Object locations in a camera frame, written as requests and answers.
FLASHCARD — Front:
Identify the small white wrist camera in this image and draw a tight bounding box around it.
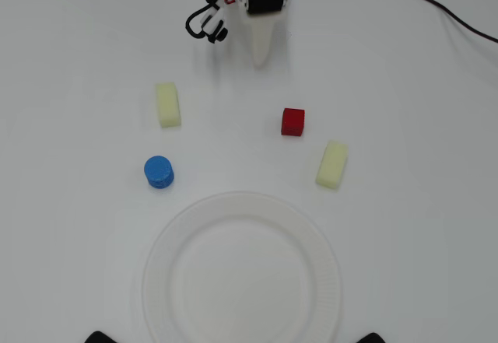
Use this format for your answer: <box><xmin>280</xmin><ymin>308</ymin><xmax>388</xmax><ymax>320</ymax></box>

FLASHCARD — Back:
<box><xmin>199</xmin><ymin>3</ymin><xmax>230</xmax><ymax>44</ymax></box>

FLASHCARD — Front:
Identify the pale yellow sponge block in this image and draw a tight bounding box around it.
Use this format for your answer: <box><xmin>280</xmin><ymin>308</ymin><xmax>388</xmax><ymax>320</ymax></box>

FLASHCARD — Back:
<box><xmin>314</xmin><ymin>139</ymin><xmax>349</xmax><ymax>191</ymax></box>
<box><xmin>154</xmin><ymin>82</ymin><xmax>183</xmax><ymax>129</ymax></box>

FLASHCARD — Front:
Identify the red cube block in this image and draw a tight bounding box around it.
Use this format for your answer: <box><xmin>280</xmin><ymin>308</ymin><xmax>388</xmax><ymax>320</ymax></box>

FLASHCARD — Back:
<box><xmin>280</xmin><ymin>107</ymin><xmax>306</xmax><ymax>138</ymax></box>

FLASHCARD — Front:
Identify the black stand foot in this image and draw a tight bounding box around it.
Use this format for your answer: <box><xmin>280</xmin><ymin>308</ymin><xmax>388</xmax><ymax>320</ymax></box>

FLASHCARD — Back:
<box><xmin>355</xmin><ymin>331</ymin><xmax>394</xmax><ymax>343</ymax></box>
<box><xmin>84</xmin><ymin>331</ymin><xmax>120</xmax><ymax>343</ymax></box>

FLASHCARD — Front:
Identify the black camera cable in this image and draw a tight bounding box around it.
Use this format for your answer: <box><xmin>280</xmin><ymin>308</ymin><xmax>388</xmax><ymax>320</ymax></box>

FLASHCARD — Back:
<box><xmin>184</xmin><ymin>0</ymin><xmax>230</xmax><ymax>44</ymax></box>

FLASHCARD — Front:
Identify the white paper plate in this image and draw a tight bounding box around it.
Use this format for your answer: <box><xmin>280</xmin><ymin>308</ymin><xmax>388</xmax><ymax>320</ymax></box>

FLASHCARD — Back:
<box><xmin>140</xmin><ymin>191</ymin><xmax>344</xmax><ymax>343</ymax></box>

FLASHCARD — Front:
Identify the blue cylinder block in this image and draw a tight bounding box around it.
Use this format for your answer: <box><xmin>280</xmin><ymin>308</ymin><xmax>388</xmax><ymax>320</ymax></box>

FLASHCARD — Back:
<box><xmin>143</xmin><ymin>155</ymin><xmax>175</xmax><ymax>191</ymax></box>

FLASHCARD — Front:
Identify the thin black power cable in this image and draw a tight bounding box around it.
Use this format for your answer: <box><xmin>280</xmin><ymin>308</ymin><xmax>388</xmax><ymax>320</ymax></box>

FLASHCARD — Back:
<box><xmin>387</xmin><ymin>0</ymin><xmax>498</xmax><ymax>44</ymax></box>

